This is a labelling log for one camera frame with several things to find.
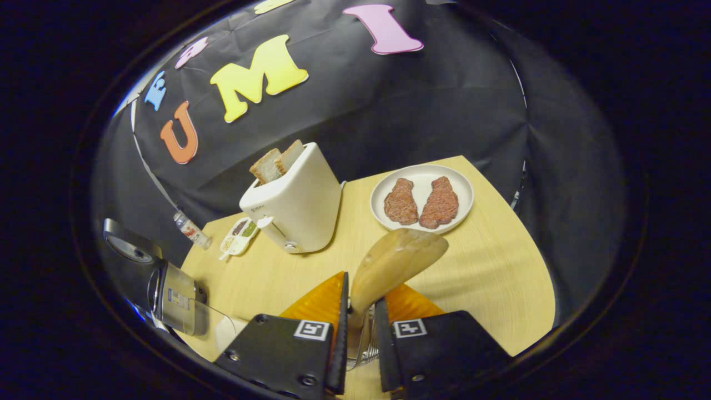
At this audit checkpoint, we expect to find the clear container of rice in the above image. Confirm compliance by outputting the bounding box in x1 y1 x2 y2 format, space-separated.
188 299 249 363

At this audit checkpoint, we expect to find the brown steak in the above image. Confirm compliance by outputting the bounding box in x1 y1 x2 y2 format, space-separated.
383 178 419 226
418 176 460 230

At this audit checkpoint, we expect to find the wooden spoon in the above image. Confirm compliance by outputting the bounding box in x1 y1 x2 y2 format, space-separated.
347 227 449 334

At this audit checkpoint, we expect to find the white toaster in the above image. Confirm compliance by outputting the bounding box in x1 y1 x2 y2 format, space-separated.
239 142 344 255

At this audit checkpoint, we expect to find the white plate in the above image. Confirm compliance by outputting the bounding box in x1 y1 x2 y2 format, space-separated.
370 164 475 236

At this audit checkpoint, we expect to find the dark grey rice cooker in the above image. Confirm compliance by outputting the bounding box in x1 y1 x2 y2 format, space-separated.
102 218 208 337

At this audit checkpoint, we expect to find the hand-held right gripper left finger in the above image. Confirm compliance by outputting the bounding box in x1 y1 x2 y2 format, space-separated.
213 271 350 400

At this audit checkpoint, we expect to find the small clear bottle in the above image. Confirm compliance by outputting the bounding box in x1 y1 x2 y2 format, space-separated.
173 211 213 251

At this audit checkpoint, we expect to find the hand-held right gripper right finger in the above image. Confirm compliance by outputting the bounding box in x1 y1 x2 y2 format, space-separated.
373 282 513 400

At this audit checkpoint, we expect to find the black backdrop cloth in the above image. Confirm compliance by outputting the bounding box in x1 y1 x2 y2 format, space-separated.
92 0 625 328

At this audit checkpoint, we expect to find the white divided seasoning dish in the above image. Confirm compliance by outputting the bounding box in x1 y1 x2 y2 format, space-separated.
218 216 261 261

